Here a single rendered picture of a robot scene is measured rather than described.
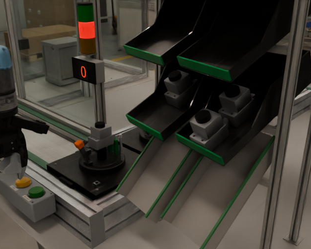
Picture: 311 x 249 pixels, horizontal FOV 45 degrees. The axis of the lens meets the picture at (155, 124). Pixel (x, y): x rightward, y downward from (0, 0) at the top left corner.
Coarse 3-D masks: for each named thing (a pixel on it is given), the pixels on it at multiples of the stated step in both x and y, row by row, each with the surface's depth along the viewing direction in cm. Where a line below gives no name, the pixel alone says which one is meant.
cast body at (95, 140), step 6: (90, 126) 108; (96, 126) 107; (102, 126) 107; (108, 126) 108; (96, 132) 107; (102, 132) 107; (108, 132) 108; (90, 138) 108; (96, 138) 108; (102, 138) 107; (108, 138) 109; (114, 138) 113; (90, 144) 109; (96, 144) 107; (102, 144) 108; (108, 144) 110
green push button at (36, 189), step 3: (36, 186) 101; (39, 186) 101; (30, 189) 100; (33, 189) 100; (36, 189) 100; (39, 189) 100; (42, 189) 100; (30, 192) 99; (33, 192) 99; (36, 192) 99; (39, 192) 99; (42, 192) 99; (30, 195) 98; (33, 195) 98; (36, 195) 98; (39, 195) 99
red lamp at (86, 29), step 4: (80, 24) 116; (84, 24) 115; (88, 24) 116; (92, 24) 117; (80, 28) 116; (84, 28) 116; (88, 28) 116; (92, 28) 117; (80, 32) 117; (84, 32) 116; (88, 32) 117; (92, 32) 117; (80, 36) 118; (84, 36) 117; (88, 36) 117; (92, 36) 118
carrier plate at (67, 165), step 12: (72, 156) 117; (132, 156) 117; (48, 168) 113; (60, 168) 110; (72, 168) 110; (72, 180) 104; (84, 180) 104; (96, 180) 104; (108, 180) 104; (120, 180) 104; (84, 192) 101; (96, 192) 99; (108, 192) 101
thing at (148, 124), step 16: (176, 64) 90; (160, 80) 89; (192, 80) 91; (208, 80) 80; (160, 96) 90; (208, 96) 82; (128, 112) 86; (144, 112) 88; (160, 112) 86; (176, 112) 83; (192, 112) 80; (144, 128) 82; (160, 128) 81; (176, 128) 79
